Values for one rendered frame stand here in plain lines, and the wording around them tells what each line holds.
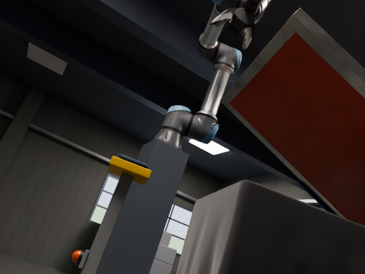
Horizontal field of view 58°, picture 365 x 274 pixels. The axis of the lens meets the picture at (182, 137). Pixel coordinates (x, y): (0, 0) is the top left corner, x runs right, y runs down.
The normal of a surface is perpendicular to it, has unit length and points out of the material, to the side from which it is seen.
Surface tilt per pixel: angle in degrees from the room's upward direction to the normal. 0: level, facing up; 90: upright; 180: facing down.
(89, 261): 90
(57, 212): 90
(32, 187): 90
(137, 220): 90
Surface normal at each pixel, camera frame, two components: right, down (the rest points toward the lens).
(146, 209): 0.46, -0.18
